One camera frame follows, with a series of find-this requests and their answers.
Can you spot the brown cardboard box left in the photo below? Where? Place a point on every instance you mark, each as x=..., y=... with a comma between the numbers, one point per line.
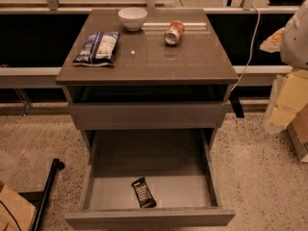
x=16, y=213

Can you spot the black metal stand leg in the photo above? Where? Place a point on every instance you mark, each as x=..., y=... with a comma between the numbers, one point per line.
x=40, y=199

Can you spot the closed grey top drawer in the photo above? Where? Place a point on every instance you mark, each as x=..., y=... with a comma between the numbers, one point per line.
x=130, y=116

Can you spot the brown cardboard box right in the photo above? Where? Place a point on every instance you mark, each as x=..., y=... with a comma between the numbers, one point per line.
x=298, y=131

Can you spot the black rxbar chocolate bar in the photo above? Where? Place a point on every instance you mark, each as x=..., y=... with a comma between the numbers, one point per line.
x=143, y=193

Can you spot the grey drawer cabinet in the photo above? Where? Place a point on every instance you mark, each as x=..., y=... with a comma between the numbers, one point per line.
x=147, y=69

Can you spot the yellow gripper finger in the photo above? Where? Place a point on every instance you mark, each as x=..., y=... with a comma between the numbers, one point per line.
x=273, y=43
x=288, y=96

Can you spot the blue white chip bag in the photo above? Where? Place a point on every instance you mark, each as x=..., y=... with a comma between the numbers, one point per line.
x=98, y=49

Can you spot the white ceramic bowl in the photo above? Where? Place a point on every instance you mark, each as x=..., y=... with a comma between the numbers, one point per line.
x=132, y=18

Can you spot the orange soda can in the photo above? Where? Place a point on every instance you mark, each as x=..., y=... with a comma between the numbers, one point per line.
x=174, y=32

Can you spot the open grey middle drawer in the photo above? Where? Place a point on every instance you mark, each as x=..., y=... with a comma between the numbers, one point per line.
x=177, y=169

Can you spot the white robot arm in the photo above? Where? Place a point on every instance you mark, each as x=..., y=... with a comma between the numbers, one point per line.
x=294, y=46

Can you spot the brown cardboard box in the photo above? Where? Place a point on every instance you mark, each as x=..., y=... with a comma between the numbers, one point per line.
x=298, y=131
x=16, y=213

